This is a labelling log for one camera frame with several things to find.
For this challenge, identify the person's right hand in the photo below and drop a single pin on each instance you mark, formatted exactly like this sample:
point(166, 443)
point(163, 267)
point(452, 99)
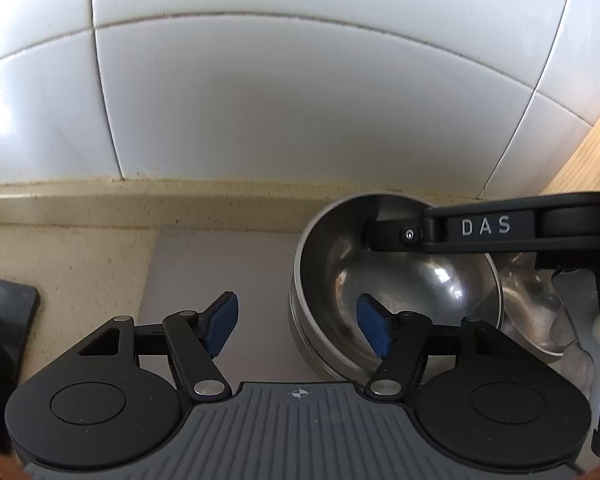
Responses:
point(580, 330)

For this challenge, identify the wooden knife block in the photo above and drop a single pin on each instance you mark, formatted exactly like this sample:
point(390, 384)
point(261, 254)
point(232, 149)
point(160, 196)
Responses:
point(587, 160)

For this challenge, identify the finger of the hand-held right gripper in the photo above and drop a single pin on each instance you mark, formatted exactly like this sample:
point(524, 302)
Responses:
point(390, 234)

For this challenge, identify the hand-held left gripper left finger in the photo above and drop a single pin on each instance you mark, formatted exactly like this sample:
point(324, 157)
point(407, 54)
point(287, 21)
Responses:
point(222, 324)

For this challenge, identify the black gas stove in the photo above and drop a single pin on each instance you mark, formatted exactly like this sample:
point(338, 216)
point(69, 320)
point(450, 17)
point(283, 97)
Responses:
point(5, 320)

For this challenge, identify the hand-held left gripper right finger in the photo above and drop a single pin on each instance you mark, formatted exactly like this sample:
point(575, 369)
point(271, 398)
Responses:
point(374, 326)

